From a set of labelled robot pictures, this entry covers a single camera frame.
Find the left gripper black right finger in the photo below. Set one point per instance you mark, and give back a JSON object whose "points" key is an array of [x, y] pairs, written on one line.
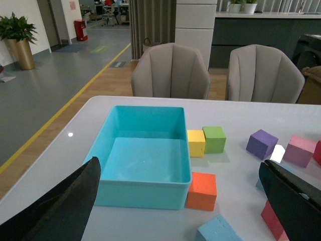
{"points": [[295, 202]]}

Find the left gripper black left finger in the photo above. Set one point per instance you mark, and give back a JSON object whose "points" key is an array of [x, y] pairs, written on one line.
{"points": [[60, 214]]}

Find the red foam block near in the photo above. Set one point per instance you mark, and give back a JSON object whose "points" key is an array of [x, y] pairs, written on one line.
{"points": [[273, 223]]}

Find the dark red foam block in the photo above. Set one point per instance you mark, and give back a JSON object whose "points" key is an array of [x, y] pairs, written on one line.
{"points": [[317, 153]]}

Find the pink foam block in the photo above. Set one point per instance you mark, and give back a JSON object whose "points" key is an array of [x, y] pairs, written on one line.
{"points": [[299, 151]]}

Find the purple foam block far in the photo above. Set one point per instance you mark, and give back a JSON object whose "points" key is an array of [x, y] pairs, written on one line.
{"points": [[261, 144]]}

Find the orange foam block left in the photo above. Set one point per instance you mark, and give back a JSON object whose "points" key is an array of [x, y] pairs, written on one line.
{"points": [[202, 192]]}

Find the teal plastic bin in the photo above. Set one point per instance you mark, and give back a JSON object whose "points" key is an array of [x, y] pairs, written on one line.
{"points": [[144, 157]]}

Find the green foam block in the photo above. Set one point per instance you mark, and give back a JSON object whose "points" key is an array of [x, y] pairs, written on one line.
{"points": [[215, 140]]}

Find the yellow foam block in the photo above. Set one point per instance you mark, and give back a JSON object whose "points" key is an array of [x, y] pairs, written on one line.
{"points": [[197, 143]]}

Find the grey chair right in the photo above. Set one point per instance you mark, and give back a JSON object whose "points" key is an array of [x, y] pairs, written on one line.
{"points": [[258, 73]]}

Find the grey chair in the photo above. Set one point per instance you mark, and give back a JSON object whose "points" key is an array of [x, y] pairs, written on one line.
{"points": [[171, 71], [258, 73]]}

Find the black appliance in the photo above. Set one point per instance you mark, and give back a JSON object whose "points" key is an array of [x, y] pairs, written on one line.
{"points": [[307, 52]]}

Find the dark counter cabinet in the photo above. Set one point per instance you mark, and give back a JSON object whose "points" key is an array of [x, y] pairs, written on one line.
{"points": [[286, 32]]}

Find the grey chair left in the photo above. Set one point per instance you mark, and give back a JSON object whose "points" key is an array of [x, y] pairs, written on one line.
{"points": [[171, 71]]}

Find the potted plant gold pot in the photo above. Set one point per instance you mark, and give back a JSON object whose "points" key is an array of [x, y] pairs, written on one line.
{"points": [[19, 34]]}

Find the woven basket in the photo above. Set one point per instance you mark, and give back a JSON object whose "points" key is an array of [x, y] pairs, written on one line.
{"points": [[148, 43]]}

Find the red bin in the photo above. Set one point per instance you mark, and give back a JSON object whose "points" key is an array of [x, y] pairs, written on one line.
{"points": [[81, 30]]}

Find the white cabinet column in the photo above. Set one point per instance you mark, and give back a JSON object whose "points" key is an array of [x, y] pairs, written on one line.
{"points": [[195, 25]]}

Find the grey curtain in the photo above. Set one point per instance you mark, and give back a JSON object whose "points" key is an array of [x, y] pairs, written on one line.
{"points": [[155, 20]]}

